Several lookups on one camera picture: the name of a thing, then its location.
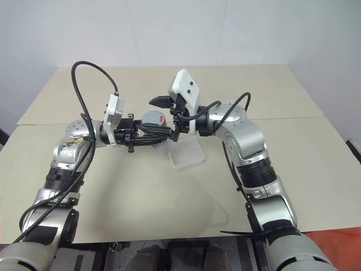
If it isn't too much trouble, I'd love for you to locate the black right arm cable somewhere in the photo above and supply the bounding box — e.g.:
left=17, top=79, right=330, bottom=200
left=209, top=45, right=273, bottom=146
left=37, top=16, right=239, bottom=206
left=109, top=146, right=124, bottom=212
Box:
left=173, top=92, right=255, bottom=216

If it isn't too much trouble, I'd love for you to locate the clear plastic jar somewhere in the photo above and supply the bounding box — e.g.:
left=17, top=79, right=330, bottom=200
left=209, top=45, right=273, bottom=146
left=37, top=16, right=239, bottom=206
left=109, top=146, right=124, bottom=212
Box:
left=152, top=140, right=171, bottom=158

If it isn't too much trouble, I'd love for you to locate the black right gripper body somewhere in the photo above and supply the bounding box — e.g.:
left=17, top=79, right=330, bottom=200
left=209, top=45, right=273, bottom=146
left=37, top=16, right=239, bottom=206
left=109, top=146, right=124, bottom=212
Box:
left=169, top=94, right=193, bottom=134

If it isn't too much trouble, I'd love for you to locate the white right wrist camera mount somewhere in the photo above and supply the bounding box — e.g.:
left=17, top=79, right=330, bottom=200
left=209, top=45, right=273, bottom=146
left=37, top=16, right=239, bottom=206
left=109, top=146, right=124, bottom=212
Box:
left=167, top=68, right=201, bottom=134

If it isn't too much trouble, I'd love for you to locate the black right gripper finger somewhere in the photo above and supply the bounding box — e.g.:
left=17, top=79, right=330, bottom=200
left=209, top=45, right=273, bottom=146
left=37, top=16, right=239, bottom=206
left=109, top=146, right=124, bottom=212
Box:
left=171, top=119, right=182, bottom=143
left=148, top=95, right=172, bottom=109

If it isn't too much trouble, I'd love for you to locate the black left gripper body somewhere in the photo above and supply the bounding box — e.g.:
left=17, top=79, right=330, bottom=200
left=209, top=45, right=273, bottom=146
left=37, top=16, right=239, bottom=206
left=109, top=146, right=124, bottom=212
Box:
left=113, top=113, right=142, bottom=154

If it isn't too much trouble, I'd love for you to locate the black zip tie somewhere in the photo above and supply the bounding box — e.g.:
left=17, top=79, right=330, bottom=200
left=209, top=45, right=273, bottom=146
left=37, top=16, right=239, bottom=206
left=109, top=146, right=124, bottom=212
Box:
left=219, top=229, right=268, bottom=237

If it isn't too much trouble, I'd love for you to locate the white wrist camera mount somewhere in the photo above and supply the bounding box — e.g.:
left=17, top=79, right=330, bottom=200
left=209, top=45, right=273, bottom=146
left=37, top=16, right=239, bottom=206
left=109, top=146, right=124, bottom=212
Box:
left=167, top=68, right=201, bottom=134
left=103, top=94, right=126, bottom=148

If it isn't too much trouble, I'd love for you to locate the clear plastic box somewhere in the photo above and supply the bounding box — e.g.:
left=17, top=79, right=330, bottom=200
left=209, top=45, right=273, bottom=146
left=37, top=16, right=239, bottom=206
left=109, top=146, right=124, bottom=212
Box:
left=168, top=137, right=206, bottom=172

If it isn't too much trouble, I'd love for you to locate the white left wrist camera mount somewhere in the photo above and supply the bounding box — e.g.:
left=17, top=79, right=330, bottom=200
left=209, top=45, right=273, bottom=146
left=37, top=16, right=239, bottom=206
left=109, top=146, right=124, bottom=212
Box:
left=103, top=94, right=126, bottom=148

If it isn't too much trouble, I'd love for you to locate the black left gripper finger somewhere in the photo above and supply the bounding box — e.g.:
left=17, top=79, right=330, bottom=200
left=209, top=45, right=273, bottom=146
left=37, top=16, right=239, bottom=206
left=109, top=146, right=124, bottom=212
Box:
left=136, top=125, right=174, bottom=136
left=132, top=134, right=173, bottom=146

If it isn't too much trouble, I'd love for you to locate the black grey equipment piece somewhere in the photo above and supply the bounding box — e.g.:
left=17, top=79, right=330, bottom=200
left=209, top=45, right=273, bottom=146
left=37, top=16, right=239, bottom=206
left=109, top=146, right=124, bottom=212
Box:
left=346, top=138, right=361, bottom=165

